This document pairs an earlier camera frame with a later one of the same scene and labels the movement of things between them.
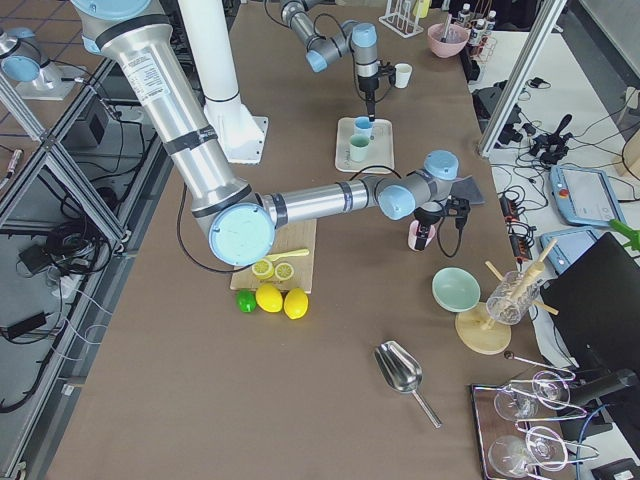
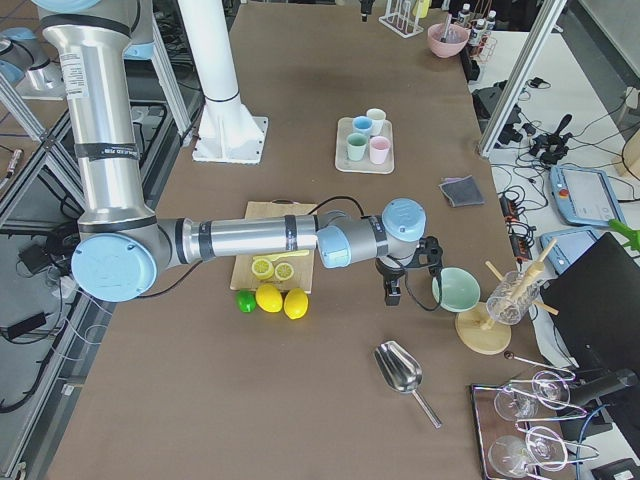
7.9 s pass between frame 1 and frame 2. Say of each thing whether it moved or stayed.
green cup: stayed
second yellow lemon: stayed
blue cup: stayed
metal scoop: stayed
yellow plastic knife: stayed
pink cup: moved
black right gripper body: moved
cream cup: moved
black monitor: stayed
